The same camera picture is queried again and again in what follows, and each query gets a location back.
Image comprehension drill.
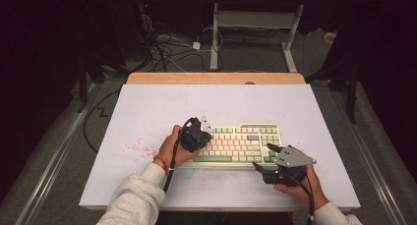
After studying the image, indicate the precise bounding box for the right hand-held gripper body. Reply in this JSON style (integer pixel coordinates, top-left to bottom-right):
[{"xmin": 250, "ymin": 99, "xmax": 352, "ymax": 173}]
[{"xmin": 261, "ymin": 145, "xmax": 318, "ymax": 188}]

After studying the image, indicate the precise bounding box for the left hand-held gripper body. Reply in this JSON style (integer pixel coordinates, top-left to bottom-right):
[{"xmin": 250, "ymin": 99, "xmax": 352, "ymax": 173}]
[{"xmin": 179, "ymin": 115, "xmax": 215, "ymax": 153}]

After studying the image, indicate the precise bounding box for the cream green pink keyboard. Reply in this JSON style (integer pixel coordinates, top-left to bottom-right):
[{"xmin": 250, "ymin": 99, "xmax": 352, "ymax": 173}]
[{"xmin": 178, "ymin": 123, "xmax": 283, "ymax": 171}]

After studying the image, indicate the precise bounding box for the person's left hand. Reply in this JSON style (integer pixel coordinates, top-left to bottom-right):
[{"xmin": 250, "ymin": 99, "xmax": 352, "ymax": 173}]
[{"xmin": 156, "ymin": 124, "xmax": 201, "ymax": 169}]

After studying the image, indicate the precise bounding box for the person's right hand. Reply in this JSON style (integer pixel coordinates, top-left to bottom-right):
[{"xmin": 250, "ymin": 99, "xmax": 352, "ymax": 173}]
[{"xmin": 273, "ymin": 147, "xmax": 330, "ymax": 211}]

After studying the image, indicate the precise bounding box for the white table cover board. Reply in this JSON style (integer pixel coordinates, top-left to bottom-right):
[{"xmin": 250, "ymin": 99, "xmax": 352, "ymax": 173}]
[{"xmin": 79, "ymin": 84, "xmax": 362, "ymax": 209}]

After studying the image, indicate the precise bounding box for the wooden table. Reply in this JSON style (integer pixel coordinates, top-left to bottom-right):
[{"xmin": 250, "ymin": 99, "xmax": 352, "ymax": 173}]
[{"xmin": 79, "ymin": 72, "xmax": 362, "ymax": 213}]

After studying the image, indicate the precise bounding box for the black metal stand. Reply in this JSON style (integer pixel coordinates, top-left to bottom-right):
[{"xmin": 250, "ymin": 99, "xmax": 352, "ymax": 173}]
[
  {"xmin": 76, "ymin": 49, "xmax": 132, "ymax": 114},
  {"xmin": 306, "ymin": 59, "xmax": 359, "ymax": 125}
]

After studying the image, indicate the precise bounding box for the right hand-held gripper black cable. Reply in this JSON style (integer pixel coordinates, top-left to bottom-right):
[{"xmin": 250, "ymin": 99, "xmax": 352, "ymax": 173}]
[{"xmin": 282, "ymin": 172, "xmax": 317, "ymax": 221}]

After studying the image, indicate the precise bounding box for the hand-held gripper black cable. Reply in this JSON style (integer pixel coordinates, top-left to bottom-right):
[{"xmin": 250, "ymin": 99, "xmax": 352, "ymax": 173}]
[
  {"xmin": 282, "ymin": 172, "xmax": 317, "ymax": 221},
  {"xmin": 162, "ymin": 117, "xmax": 200, "ymax": 194}
]

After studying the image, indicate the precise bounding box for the left hand-held gripper black cable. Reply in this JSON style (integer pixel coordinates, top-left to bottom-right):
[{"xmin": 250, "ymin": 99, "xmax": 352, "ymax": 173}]
[{"xmin": 162, "ymin": 117, "xmax": 200, "ymax": 194}]

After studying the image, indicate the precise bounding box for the orange bracelet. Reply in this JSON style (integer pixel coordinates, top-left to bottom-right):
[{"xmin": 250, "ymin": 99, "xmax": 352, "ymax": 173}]
[{"xmin": 152, "ymin": 154, "xmax": 170, "ymax": 177}]

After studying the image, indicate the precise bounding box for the aluminium floor rail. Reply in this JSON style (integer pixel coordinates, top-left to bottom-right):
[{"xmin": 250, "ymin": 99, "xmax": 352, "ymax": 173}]
[
  {"xmin": 14, "ymin": 83, "xmax": 101, "ymax": 225},
  {"xmin": 329, "ymin": 90, "xmax": 409, "ymax": 225}
]

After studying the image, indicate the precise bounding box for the tangle of floor cables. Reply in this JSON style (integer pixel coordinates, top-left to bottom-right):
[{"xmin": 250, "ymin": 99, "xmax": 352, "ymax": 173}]
[{"xmin": 137, "ymin": 2, "xmax": 227, "ymax": 73}]

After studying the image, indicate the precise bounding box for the white metal desk frame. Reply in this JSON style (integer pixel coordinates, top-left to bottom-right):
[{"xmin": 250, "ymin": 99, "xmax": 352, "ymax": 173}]
[{"xmin": 209, "ymin": 2, "xmax": 305, "ymax": 73}]

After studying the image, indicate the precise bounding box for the black floor cable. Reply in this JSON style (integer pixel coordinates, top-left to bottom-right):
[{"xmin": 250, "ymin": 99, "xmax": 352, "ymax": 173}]
[{"xmin": 82, "ymin": 88, "xmax": 122, "ymax": 153}]

